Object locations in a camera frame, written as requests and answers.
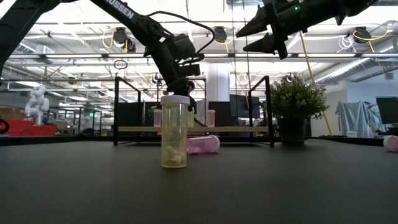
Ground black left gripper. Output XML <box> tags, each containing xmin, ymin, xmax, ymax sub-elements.
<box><xmin>152</xmin><ymin>42</ymin><xmax>198</xmax><ymax>114</ymax></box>

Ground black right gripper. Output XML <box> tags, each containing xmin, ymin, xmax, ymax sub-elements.
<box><xmin>236</xmin><ymin>0</ymin><xmax>349</xmax><ymax>60</ymax></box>

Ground pink pill bottle white cap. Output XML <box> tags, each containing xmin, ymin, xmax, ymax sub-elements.
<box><xmin>153</xmin><ymin>109</ymin><xmax>163</xmax><ymax>128</ymax></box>
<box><xmin>382</xmin><ymin>135</ymin><xmax>398</xmax><ymax>152</ymax></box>
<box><xmin>186</xmin><ymin>134</ymin><xmax>221</xmax><ymax>156</ymax></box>

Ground person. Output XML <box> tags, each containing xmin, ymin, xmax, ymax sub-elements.
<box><xmin>187</xmin><ymin>80</ymin><xmax>206</xmax><ymax>126</ymax></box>

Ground black partition panel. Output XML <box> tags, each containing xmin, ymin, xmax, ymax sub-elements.
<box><xmin>118</xmin><ymin>101</ymin><xmax>162</xmax><ymax>128</ymax></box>
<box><xmin>214</xmin><ymin>101</ymin><xmax>231</xmax><ymax>128</ymax></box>

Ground black computer monitor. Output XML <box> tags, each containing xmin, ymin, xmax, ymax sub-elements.
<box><xmin>375</xmin><ymin>96</ymin><xmax>398</xmax><ymax>125</ymax></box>
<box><xmin>229</xmin><ymin>95</ymin><xmax>261</xmax><ymax>119</ymax></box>

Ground potted green plant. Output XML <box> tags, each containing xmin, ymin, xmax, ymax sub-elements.
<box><xmin>269</xmin><ymin>73</ymin><xmax>330</xmax><ymax>146</ymax></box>

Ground long ceiling light bar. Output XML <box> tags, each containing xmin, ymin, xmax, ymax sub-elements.
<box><xmin>9</xmin><ymin>52</ymin><xmax>398</xmax><ymax>59</ymax></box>

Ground grey draped cloth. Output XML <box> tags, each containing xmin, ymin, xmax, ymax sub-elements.
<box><xmin>335</xmin><ymin>101</ymin><xmax>387</xmax><ymax>138</ymax></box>

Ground white humanoid robot figure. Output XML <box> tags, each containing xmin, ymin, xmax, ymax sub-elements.
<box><xmin>24</xmin><ymin>86</ymin><xmax>50</xmax><ymax>127</ymax></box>

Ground red storage crates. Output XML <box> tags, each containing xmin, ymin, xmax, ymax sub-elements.
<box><xmin>0</xmin><ymin>119</ymin><xmax>58</xmax><ymax>138</ymax></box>

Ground black hanging cable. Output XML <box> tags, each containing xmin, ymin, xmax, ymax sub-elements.
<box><xmin>231</xmin><ymin>0</ymin><xmax>238</xmax><ymax>103</ymax></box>
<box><xmin>242</xmin><ymin>0</ymin><xmax>252</xmax><ymax>103</ymax></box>

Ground orange extension cord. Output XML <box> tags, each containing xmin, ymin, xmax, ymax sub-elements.
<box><xmin>298</xmin><ymin>30</ymin><xmax>333</xmax><ymax>136</ymax></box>

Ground black ceiling cable reel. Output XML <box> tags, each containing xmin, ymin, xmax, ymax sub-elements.
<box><xmin>111</xmin><ymin>27</ymin><xmax>137</xmax><ymax>54</ymax></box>
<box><xmin>211</xmin><ymin>26</ymin><xmax>228</xmax><ymax>44</ymax></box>
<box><xmin>353</xmin><ymin>26</ymin><xmax>373</xmax><ymax>44</ymax></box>

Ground wooden shelf black metal frame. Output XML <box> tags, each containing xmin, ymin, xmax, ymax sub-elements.
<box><xmin>113</xmin><ymin>76</ymin><xmax>275</xmax><ymax>147</ymax></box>

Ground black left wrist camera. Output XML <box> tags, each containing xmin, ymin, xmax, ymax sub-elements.
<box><xmin>167</xmin><ymin>33</ymin><xmax>201</xmax><ymax>77</ymax></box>

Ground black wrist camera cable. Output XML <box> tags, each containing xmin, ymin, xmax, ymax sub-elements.
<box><xmin>145</xmin><ymin>11</ymin><xmax>216</xmax><ymax>66</ymax></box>

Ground black hanging ring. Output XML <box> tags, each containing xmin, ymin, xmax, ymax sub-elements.
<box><xmin>113</xmin><ymin>59</ymin><xmax>129</xmax><ymax>71</ymax></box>

